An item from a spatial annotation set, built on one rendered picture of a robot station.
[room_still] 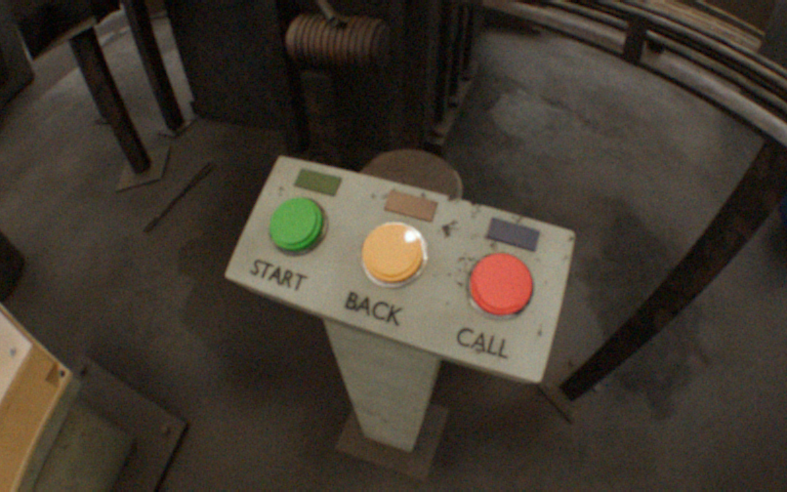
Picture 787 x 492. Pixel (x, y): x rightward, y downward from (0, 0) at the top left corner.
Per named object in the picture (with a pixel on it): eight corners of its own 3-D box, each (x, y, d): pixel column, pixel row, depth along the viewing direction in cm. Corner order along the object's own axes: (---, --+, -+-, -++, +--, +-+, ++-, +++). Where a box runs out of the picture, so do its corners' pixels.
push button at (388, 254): (377, 225, 29) (373, 215, 27) (430, 239, 28) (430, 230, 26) (358, 275, 27) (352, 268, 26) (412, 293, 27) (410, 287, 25)
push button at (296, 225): (289, 200, 30) (281, 190, 28) (334, 213, 29) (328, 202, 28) (269, 246, 29) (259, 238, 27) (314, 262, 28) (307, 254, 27)
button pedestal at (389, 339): (353, 377, 81) (296, 135, 33) (460, 413, 76) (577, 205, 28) (324, 443, 72) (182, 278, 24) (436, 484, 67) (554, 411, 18)
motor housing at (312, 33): (329, 169, 122) (309, 5, 80) (394, 184, 118) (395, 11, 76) (310, 196, 115) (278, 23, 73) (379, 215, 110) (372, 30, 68)
